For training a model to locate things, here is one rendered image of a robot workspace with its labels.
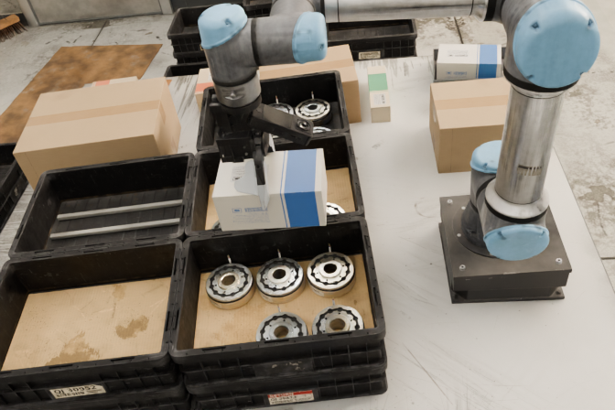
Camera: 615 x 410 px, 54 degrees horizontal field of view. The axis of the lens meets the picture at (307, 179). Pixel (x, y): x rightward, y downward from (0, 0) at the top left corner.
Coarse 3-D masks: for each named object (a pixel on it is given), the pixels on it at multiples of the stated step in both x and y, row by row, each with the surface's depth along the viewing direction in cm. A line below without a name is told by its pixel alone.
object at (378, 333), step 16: (336, 224) 130; (192, 240) 131; (208, 240) 131; (368, 240) 125; (368, 256) 122; (368, 272) 119; (176, 304) 119; (176, 320) 116; (384, 320) 110; (176, 336) 113; (304, 336) 109; (320, 336) 109; (336, 336) 109; (352, 336) 108; (368, 336) 108; (384, 336) 110; (176, 352) 110; (192, 352) 110; (208, 352) 109; (224, 352) 109; (240, 352) 110; (256, 352) 110; (272, 352) 110
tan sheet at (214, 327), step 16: (352, 256) 135; (256, 272) 135; (304, 272) 133; (256, 288) 132; (304, 288) 130; (352, 288) 129; (208, 304) 130; (256, 304) 128; (272, 304) 128; (288, 304) 127; (304, 304) 127; (320, 304) 127; (336, 304) 126; (352, 304) 126; (368, 304) 125; (208, 320) 127; (224, 320) 126; (240, 320) 126; (256, 320) 125; (304, 320) 124; (368, 320) 122; (208, 336) 124; (224, 336) 123; (240, 336) 123
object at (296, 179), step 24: (240, 168) 115; (288, 168) 113; (312, 168) 112; (216, 192) 110; (240, 192) 110; (288, 192) 108; (312, 192) 108; (240, 216) 113; (264, 216) 113; (288, 216) 112; (312, 216) 112
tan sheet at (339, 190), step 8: (344, 168) 158; (328, 176) 156; (336, 176) 156; (344, 176) 155; (328, 184) 154; (336, 184) 154; (344, 184) 153; (328, 192) 152; (336, 192) 151; (344, 192) 151; (208, 200) 155; (328, 200) 149; (336, 200) 149; (344, 200) 149; (352, 200) 148; (208, 208) 153; (344, 208) 147; (352, 208) 146; (208, 216) 150; (216, 216) 150; (208, 224) 148
